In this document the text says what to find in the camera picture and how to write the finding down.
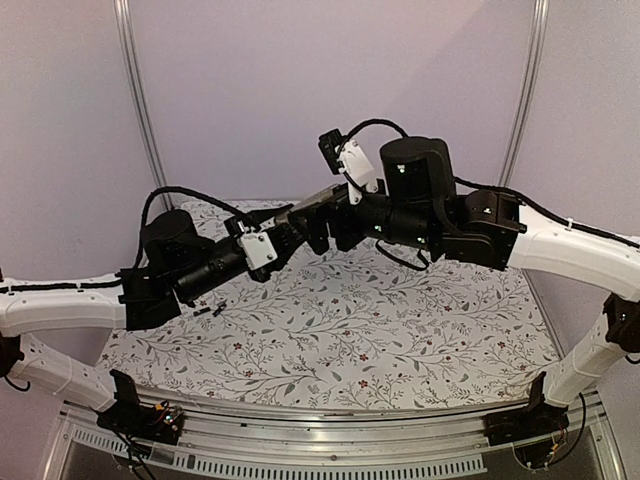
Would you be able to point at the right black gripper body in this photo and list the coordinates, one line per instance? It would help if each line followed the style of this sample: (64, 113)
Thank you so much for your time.
(347, 233)

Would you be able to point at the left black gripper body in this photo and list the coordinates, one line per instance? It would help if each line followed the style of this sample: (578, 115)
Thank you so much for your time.
(263, 275)

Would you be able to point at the white remote control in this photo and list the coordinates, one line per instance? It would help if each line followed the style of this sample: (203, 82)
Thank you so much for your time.
(314, 200)

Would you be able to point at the purple AAA battery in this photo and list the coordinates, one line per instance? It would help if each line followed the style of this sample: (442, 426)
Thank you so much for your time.
(219, 308)

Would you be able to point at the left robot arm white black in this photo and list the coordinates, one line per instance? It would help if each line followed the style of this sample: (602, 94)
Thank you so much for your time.
(182, 266)

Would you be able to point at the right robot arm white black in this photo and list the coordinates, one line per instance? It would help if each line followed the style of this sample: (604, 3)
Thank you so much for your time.
(415, 204)

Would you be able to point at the floral patterned table mat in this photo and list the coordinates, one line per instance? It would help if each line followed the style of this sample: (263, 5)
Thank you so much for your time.
(358, 330)

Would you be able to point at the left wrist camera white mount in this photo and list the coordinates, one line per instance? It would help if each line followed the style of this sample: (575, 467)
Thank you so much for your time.
(257, 246)

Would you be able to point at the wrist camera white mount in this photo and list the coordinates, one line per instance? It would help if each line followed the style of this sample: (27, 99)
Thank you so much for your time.
(257, 246)
(346, 158)

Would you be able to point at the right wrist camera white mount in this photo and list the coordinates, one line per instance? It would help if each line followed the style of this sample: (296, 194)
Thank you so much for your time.
(346, 158)

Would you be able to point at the front aluminium rail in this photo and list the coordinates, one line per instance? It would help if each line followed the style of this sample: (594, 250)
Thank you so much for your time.
(223, 439)

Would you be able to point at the left aluminium frame post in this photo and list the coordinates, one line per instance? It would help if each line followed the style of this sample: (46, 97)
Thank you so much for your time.
(135, 82)

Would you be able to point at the aluminium frame post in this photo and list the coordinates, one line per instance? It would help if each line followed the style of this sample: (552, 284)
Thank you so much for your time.
(135, 82)
(532, 67)

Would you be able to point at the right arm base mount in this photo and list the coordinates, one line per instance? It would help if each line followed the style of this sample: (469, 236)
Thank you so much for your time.
(537, 417)

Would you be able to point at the right aluminium frame post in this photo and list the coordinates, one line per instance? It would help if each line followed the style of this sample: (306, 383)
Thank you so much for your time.
(532, 67)

